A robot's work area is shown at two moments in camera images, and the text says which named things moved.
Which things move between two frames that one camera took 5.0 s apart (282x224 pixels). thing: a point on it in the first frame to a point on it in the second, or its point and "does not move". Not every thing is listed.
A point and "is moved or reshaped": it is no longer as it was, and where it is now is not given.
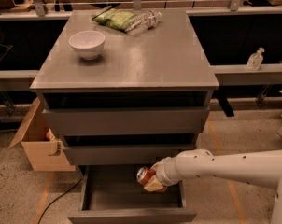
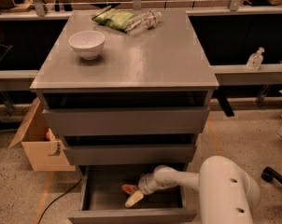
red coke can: [144, 174] is moved or reshaped
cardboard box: [45, 150] does not move
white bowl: [89, 44] does not move
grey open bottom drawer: [112, 194] does not move
